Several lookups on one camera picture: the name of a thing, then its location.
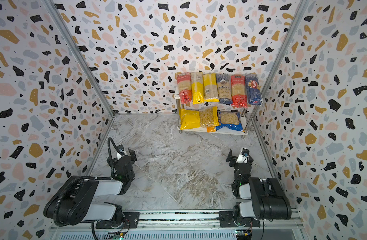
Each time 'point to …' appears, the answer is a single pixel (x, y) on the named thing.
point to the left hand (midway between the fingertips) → (120, 150)
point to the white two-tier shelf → (241, 133)
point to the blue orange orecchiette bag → (229, 120)
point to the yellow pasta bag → (205, 117)
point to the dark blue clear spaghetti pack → (224, 88)
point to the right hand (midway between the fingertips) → (237, 148)
